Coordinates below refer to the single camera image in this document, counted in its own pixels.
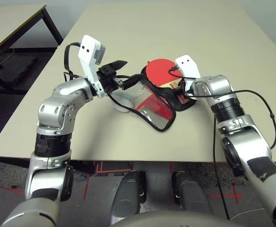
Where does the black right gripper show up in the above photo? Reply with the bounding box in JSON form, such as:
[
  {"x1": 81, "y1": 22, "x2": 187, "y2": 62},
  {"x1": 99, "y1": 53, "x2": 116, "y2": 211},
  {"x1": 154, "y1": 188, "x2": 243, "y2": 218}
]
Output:
[{"x1": 178, "y1": 80, "x2": 191, "y2": 94}]

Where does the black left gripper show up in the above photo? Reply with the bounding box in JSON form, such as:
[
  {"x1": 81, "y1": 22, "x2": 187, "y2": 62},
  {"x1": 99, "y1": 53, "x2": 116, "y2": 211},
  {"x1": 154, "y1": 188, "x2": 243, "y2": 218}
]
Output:
[{"x1": 96, "y1": 60, "x2": 144, "y2": 93}]

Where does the white cloth pouch with cord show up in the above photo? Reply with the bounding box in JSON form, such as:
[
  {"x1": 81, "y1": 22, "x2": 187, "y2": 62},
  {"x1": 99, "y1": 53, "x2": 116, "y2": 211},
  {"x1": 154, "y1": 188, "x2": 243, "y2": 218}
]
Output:
[{"x1": 110, "y1": 91, "x2": 148, "y2": 113}]

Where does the red and black paddle case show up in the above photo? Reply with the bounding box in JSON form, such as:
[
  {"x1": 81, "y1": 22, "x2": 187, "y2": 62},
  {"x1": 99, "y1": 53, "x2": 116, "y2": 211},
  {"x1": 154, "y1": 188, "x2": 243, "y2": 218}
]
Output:
[{"x1": 107, "y1": 60, "x2": 196, "y2": 132}]

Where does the red ping-pong paddle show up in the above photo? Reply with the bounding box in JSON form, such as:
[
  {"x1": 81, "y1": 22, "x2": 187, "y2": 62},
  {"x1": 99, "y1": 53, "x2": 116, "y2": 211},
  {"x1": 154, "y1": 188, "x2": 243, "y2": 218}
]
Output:
[{"x1": 145, "y1": 58, "x2": 187, "y2": 92}]

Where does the grey right robot leg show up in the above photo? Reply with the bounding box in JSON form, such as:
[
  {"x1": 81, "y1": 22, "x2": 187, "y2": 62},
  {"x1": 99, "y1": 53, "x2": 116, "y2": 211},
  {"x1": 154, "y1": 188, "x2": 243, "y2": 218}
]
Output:
[{"x1": 172, "y1": 171, "x2": 214, "y2": 215}]

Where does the grey robot leg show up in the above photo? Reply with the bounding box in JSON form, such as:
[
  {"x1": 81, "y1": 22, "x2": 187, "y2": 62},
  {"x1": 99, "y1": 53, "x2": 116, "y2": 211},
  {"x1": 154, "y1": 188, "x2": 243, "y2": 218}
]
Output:
[
  {"x1": 110, "y1": 170, "x2": 145, "y2": 225},
  {"x1": 172, "y1": 171, "x2": 214, "y2": 215}
]

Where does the black foam mat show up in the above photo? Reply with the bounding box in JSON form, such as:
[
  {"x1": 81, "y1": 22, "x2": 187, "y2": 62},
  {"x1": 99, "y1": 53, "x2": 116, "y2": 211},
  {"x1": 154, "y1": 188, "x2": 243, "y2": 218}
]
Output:
[{"x1": 0, "y1": 53, "x2": 39, "y2": 89}]

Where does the grey left robot leg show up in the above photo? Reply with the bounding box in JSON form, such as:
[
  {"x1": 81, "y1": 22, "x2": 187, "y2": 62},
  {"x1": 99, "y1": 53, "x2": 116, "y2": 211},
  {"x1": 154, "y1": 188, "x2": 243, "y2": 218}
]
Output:
[{"x1": 110, "y1": 170, "x2": 145, "y2": 225}]

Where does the grey robot torso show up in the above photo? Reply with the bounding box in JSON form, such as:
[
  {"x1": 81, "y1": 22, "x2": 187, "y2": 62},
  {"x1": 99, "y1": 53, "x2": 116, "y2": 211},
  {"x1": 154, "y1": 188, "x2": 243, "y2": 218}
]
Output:
[{"x1": 111, "y1": 210, "x2": 238, "y2": 227}]

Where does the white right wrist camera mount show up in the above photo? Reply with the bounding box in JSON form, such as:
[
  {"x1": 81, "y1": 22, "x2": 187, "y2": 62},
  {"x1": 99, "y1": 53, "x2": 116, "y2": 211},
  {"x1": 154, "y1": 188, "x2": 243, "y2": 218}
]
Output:
[{"x1": 175, "y1": 54, "x2": 201, "y2": 95}]

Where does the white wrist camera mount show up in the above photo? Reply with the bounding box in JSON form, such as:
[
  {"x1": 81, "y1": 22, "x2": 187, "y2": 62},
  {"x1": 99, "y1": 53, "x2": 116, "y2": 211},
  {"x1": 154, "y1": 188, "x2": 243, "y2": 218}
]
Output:
[
  {"x1": 175, "y1": 54, "x2": 201, "y2": 95},
  {"x1": 77, "y1": 35, "x2": 107, "y2": 97}
]

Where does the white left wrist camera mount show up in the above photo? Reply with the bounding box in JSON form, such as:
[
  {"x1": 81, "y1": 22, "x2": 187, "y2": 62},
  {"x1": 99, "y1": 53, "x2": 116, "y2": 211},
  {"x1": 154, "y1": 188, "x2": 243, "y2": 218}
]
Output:
[{"x1": 77, "y1": 35, "x2": 107, "y2": 97}]

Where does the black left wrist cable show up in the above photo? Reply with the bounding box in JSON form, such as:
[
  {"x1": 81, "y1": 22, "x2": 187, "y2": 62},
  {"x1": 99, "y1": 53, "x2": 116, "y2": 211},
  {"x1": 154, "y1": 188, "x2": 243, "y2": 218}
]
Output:
[{"x1": 63, "y1": 42, "x2": 85, "y2": 80}]

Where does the hanging black cable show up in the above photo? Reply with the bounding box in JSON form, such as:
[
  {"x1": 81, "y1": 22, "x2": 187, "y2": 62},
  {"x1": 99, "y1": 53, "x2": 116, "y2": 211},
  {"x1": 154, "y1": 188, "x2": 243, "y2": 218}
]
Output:
[{"x1": 213, "y1": 117, "x2": 231, "y2": 220}]

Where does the looping black cable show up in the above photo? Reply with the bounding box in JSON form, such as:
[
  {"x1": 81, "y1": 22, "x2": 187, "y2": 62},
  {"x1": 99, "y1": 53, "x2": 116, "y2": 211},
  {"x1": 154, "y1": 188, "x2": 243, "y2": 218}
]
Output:
[{"x1": 168, "y1": 66, "x2": 276, "y2": 149}]

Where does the beige side table black frame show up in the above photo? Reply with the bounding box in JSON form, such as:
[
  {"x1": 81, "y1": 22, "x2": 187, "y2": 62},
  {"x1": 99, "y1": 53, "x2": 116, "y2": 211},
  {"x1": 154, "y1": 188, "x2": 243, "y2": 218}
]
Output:
[{"x1": 0, "y1": 3, "x2": 64, "y2": 69}]

